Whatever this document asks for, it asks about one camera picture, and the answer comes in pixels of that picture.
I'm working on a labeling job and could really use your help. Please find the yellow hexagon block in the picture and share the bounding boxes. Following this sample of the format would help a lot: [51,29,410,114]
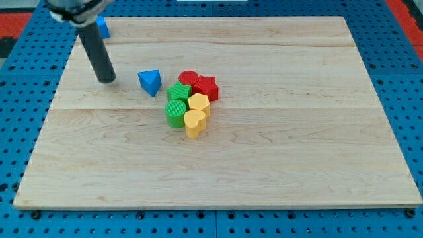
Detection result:
[188,93,210,118]

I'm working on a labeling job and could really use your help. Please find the yellow heart block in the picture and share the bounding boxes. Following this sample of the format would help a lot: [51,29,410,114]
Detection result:
[184,110,206,139]

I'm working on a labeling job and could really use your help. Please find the green star block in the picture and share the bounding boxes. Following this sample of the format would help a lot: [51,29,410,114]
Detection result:
[167,81,192,104]

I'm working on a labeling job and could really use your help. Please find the green cylinder block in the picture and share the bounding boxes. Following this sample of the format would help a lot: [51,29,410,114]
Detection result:
[165,100,187,128]

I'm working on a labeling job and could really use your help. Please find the blue cube block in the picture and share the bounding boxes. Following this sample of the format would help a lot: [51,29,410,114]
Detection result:
[96,15,110,39]

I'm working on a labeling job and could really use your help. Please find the red star block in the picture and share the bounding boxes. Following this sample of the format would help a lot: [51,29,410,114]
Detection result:
[192,75,219,102]

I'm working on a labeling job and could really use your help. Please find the red cylinder block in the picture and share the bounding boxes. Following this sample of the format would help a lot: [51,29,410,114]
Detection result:
[178,70,199,85]

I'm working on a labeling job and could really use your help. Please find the wooden board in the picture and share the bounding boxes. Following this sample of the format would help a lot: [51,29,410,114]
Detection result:
[14,17,422,210]

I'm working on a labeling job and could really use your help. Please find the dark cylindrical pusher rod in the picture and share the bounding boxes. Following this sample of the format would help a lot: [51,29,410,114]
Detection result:
[77,21,116,83]

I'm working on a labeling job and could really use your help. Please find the blue triangle block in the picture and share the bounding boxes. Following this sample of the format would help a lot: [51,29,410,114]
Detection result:
[137,69,162,97]

